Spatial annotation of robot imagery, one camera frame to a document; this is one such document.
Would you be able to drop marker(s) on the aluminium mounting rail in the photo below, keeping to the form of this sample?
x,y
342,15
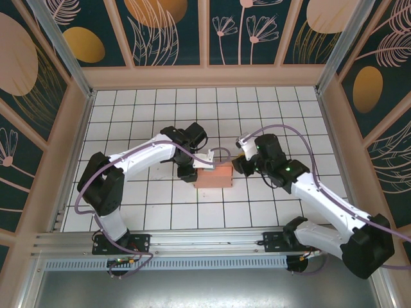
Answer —
x,y
205,240

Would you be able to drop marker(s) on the grey metal sheet panel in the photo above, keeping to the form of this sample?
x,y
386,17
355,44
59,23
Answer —
x,y
205,288

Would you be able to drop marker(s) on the pink paper box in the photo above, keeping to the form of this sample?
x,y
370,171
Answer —
x,y
212,179

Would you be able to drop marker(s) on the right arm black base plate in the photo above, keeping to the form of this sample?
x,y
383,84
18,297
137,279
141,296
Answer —
x,y
273,240

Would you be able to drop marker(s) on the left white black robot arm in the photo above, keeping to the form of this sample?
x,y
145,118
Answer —
x,y
99,189

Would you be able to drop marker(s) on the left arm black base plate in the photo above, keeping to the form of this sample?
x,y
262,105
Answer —
x,y
141,242

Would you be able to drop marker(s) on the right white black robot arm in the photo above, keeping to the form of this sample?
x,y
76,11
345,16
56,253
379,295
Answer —
x,y
324,199

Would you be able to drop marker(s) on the aluminium frame post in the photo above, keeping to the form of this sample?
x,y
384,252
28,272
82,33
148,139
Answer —
x,y
64,48
343,48

